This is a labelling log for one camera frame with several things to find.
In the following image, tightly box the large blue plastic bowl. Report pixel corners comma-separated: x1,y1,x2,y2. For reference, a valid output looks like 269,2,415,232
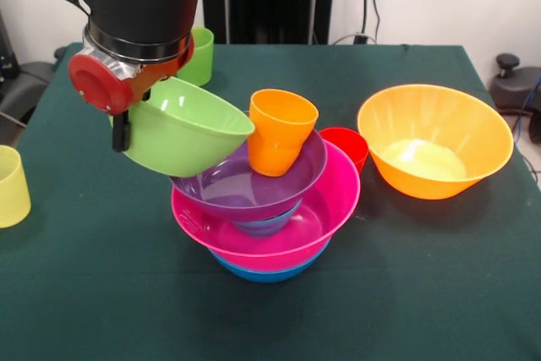
208,237,333,284

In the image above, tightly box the green plastic cup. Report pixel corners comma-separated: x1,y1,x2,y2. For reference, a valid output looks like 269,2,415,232
179,26,216,88

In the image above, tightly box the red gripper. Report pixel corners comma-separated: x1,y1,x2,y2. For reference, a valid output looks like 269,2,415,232
68,34,196,153

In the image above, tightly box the orange plastic cup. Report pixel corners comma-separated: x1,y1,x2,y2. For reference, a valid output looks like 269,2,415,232
247,89,320,178

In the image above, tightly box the dark green tablecloth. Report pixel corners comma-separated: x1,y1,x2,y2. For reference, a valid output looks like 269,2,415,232
0,41,541,361

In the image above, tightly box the black wheeled base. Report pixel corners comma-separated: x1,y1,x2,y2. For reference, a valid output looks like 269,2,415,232
489,52,541,145

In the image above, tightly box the red plastic cup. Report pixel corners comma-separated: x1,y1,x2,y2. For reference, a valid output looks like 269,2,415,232
319,127,369,176

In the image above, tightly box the black equipment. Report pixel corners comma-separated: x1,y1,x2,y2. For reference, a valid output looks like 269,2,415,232
0,9,56,128

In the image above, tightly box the blue cable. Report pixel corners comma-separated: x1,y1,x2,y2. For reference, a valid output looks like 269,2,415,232
509,75,541,138

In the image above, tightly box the large orange plastic bowl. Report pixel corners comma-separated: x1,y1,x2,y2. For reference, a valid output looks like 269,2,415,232
357,84,515,200

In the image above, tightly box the black wall cable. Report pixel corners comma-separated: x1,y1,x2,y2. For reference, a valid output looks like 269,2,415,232
329,0,384,46

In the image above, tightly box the green plastic bowl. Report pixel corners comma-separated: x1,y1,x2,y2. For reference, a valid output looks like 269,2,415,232
108,75,256,178

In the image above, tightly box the pink plastic bowl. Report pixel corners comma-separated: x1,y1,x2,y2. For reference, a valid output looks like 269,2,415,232
170,139,362,272

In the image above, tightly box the purple plastic bowl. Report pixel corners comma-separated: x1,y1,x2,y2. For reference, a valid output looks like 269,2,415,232
168,128,329,222

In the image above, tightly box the yellow plastic cup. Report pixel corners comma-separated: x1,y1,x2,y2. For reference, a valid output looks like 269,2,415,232
0,145,32,229

